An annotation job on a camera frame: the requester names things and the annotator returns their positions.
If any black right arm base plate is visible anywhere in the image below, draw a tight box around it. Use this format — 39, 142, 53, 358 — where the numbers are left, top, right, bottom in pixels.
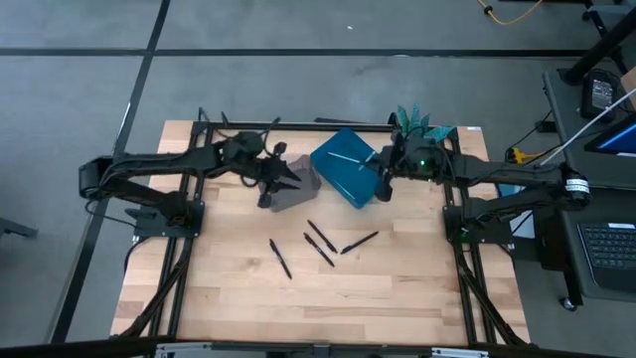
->
443, 203, 513, 245

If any black pen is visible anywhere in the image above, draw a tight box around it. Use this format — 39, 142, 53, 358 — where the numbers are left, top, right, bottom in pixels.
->
268, 238, 293, 280
307, 219, 339, 255
339, 230, 381, 256
303, 232, 336, 269

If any black aluminium table frame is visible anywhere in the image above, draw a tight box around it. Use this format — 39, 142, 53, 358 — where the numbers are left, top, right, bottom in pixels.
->
111, 118, 531, 347

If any black power adapter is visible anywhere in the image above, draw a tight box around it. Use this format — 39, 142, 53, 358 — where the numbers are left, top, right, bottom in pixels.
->
580, 69, 620, 120

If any yellow cable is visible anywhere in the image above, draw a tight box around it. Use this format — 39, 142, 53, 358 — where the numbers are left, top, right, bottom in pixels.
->
476, 0, 546, 26

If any black keyboard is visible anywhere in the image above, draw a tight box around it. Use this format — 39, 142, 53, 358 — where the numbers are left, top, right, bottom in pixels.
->
575, 222, 636, 294

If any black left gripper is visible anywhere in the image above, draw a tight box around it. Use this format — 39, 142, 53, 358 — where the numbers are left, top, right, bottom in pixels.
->
240, 154, 303, 196

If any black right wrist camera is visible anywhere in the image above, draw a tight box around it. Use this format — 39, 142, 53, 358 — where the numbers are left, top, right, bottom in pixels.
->
375, 179, 396, 203

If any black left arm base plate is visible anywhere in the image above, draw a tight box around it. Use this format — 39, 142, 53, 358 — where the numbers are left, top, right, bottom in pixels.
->
132, 198, 206, 239

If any monitor with blue screen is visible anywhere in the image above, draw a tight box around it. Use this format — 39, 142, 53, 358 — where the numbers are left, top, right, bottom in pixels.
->
583, 113, 636, 158

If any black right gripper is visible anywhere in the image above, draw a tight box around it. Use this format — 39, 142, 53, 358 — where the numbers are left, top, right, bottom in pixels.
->
378, 134, 448, 181

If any grey desk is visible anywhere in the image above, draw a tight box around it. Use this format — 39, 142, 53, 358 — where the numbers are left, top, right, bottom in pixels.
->
541, 69, 636, 190

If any green plant in white pot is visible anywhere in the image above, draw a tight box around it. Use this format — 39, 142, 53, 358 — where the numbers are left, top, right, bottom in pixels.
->
396, 102, 456, 145

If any blue plastic bin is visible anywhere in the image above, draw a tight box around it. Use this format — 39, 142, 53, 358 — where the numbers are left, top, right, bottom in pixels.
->
310, 127, 387, 210

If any black desk leg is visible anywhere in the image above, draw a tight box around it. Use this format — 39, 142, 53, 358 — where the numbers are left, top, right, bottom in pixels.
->
556, 9, 636, 86

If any white cable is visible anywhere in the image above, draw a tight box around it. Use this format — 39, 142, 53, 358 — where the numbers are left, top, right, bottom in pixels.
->
539, 89, 636, 165

